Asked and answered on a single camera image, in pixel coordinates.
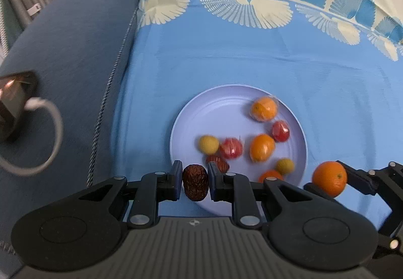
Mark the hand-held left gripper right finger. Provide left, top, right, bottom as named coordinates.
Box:
left=208, top=161, right=316, bottom=230

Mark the dark red date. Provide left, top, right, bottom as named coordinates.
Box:
left=182, top=164, right=209, bottom=202
left=206, top=154, right=230, bottom=173

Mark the small red wrapped tomato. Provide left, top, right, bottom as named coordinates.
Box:
left=271, top=120, right=291, bottom=142

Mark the dark blue padded bed edge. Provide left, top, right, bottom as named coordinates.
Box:
left=0, top=0, right=141, bottom=267

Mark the white charging cable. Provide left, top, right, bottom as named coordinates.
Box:
left=0, top=97, right=64, bottom=176

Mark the plastic orange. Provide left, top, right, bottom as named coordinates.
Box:
left=250, top=96, right=280, bottom=122
left=250, top=134, right=276, bottom=162

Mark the large red tomato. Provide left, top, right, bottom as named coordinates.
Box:
left=219, top=137, right=244, bottom=160

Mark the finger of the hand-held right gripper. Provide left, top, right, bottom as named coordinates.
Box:
left=336, top=159, right=403, bottom=204
left=303, top=182, right=403, bottom=264

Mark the bare orange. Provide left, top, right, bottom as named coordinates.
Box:
left=312, top=161, right=348, bottom=198
left=258, top=170, right=284, bottom=183

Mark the black smartphone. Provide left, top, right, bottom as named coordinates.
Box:
left=0, top=71, right=38, bottom=143

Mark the light purple plate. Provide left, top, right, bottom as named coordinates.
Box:
left=169, top=85, right=308, bottom=213

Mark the small yellow-green fruit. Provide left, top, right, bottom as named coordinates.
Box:
left=276, top=158, right=295, bottom=176
left=198, top=135, right=220, bottom=154

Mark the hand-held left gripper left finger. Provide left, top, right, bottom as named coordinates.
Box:
left=76, top=159, right=184, bottom=230

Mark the blue fan print bedsheet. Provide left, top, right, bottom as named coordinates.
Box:
left=112, top=0, right=403, bottom=235

